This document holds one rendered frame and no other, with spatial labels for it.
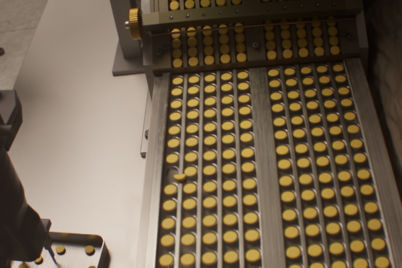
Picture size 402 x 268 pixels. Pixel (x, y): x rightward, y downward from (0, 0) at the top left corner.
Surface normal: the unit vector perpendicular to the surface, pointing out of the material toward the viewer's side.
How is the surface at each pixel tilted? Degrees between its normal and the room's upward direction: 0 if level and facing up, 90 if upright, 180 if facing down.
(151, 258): 0
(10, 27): 0
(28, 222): 70
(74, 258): 0
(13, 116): 90
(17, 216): 99
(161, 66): 38
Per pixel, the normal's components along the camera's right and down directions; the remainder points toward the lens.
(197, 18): -0.11, -0.16
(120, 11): -0.02, 0.68
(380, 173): -0.12, -0.73
